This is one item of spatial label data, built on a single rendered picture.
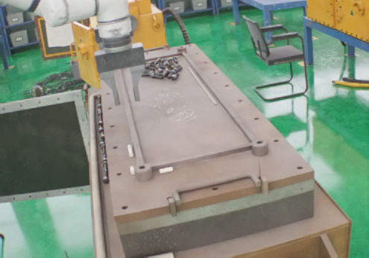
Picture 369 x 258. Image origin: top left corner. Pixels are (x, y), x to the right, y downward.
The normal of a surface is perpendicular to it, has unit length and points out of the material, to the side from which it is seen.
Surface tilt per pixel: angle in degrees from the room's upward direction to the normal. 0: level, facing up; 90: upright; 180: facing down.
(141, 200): 0
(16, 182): 90
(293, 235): 0
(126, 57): 90
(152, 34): 90
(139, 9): 90
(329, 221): 0
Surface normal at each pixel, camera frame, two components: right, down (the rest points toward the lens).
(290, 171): -0.12, -0.92
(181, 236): 0.21, 0.35
